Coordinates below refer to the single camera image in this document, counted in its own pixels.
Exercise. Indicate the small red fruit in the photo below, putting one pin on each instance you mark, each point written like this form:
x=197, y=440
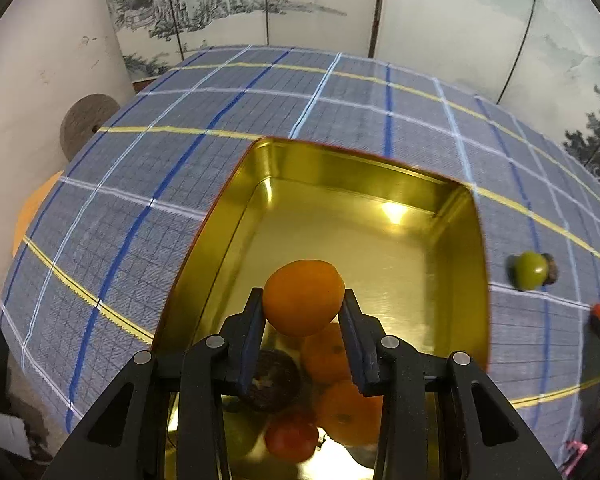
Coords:
x=290, y=437

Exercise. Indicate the small brown wrinkled fruit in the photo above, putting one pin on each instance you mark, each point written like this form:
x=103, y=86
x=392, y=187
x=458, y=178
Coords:
x=553, y=272

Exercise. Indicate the orange mandarin with stem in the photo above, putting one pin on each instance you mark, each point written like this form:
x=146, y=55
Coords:
x=350, y=410

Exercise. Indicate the smooth orange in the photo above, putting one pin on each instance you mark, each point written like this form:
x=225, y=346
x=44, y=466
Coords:
x=304, y=296

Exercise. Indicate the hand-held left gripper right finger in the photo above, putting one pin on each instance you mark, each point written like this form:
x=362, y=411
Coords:
x=358, y=355

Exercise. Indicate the blue plaid tablecloth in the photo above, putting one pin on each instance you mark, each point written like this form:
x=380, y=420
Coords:
x=130, y=210

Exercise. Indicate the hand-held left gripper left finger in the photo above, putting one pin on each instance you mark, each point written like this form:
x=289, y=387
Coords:
x=252, y=347

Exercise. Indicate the white paper sheet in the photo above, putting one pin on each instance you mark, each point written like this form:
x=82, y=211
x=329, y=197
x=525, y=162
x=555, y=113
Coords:
x=15, y=432

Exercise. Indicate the dark red passion fruit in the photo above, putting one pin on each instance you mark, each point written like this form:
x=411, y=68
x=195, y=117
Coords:
x=275, y=380

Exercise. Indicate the gold and red tin box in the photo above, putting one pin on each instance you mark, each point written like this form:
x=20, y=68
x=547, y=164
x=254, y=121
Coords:
x=355, y=240

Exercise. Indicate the grey round disc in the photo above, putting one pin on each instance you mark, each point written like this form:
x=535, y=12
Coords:
x=87, y=122

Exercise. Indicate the landscape painted folding screen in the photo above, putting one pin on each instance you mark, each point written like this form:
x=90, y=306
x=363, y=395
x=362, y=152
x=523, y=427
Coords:
x=430, y=20

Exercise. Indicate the orange round object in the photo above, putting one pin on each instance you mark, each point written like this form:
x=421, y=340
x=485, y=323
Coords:
x=32, y=215

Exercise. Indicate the green round fruit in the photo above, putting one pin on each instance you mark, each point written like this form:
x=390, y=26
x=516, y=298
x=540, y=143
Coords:
x=529, y=271

